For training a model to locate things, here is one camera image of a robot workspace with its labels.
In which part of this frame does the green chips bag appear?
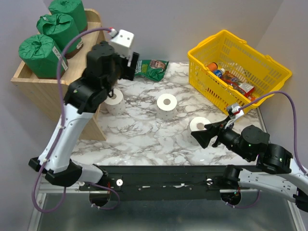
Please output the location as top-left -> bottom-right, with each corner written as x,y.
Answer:
135,60 -> 169,82

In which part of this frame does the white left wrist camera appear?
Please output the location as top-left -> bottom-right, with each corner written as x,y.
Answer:
109,28 -> 134,59

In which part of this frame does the blue label bottle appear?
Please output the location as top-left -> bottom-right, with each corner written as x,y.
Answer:
213,68 -> 226,78

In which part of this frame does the wooden shelf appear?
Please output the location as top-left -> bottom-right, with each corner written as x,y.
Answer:
11,9 -> 108,141

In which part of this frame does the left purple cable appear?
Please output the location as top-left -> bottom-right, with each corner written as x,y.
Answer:
31,26 -> 121,214

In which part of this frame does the green roll with picture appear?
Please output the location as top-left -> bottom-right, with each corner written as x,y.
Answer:
18,34 -> 62,79

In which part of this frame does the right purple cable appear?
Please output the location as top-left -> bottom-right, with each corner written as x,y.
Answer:
225,90 -> 308,210

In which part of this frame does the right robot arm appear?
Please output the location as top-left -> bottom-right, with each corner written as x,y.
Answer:
191,118 -> 308,212

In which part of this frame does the purple cable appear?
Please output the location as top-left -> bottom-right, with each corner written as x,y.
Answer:
31,26 -> 121,214
225,90 -> 308,210

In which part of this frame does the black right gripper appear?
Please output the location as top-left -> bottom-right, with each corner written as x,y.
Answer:
190,115 -> 252,161

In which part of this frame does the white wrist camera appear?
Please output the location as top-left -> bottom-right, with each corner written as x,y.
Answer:
225,103 -> 244,129
109,28 -> 134,59

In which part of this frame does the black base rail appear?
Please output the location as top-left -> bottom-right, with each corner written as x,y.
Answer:
79,165 -> 241,200

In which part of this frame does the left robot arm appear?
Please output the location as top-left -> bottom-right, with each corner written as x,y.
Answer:
28,41 -> 139,190

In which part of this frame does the white dotted roll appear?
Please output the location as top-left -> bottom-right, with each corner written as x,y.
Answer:
104,88 -> 126,116
156,93 -> 178,121
187,116 -> 211,145

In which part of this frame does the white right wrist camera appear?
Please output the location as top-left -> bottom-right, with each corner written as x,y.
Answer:
225,103 -> 244,129

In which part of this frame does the red white box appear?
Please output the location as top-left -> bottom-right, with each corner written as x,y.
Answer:
238,82 -> 255,97

